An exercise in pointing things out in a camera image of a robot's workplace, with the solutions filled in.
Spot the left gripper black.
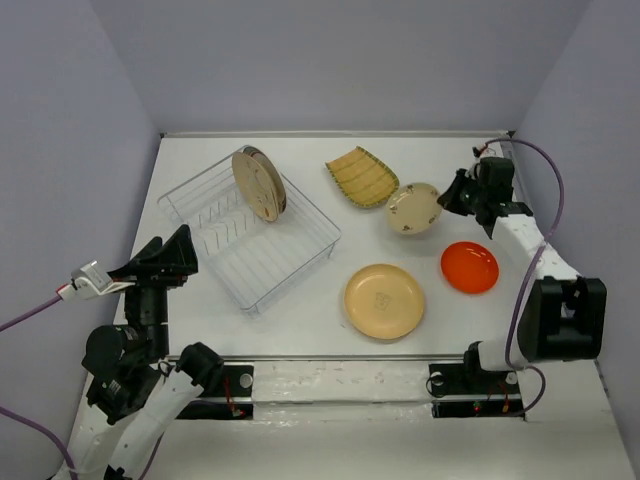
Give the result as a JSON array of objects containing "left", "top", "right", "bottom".
[{"left": 111, "top": 221, "right": 201, "bottom": 355}]

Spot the small beige flower plate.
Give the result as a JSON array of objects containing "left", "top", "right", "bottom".
[{"left": 385, "top": 182, "right": 442, "bottom": 235}]

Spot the beige floral square plate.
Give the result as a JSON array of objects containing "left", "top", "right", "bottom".
[{"left": 232, "top": 152, "right": 280, "bottom": 222}]

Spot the green rimmed white plate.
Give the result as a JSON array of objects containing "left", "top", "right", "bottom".
[{"left": 243, "top": 146, "right": 287, "bottom": 213}]

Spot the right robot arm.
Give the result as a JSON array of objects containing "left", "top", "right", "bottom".
[{"left": 438, "top": 157, "right": 607, "bottom": 392}]

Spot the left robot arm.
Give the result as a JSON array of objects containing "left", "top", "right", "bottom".
[{"left": 55, "top": 224, "right": 224, "bottom": 479}]

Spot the orange round plate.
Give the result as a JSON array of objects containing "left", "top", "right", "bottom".
[{"left": 440, "top": 241, "right": 500, "bottom": 295}]

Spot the yellow bamboo pattern plate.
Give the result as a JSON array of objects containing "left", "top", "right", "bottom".
[{"left": 325, "top": 146, "right": 400, "bottom": 209}]

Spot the large yellow round plate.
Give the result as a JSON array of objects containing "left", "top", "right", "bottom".
[{"left": 343, "top": 264, "right": 426, "bottom": 341}]

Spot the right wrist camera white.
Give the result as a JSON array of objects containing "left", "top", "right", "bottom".
[{"left": 466, "top": 144, "right": 491, "bottom": 178}]

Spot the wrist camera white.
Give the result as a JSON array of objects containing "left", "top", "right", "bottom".
[
  {"left": 466, "top": 144, "right": 491, "bottom": 178},
  {"left": 56, "top": 260, "right": 134, "bottom": 301}
]

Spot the clear wire dish rack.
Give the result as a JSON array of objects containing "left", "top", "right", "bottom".
[{"left": 157, "top": 145, "right": 341, "bottom": 316}]

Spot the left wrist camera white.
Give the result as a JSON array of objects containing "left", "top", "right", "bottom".
[{"left": 56, "top": 260, "right": 134, "bottom": 301}]

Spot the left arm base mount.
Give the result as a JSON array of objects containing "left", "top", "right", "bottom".
[{"left": 177, "top": 362, "right": 254, "bottom": 421}]

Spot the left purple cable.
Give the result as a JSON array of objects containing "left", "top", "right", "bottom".
[{"left": 0, "top": 294, "right": 81, "bottom": 476}]

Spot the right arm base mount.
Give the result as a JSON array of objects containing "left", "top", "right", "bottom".
[{"left": 425, "top": 362, "right": 524, "bottom": 419}]

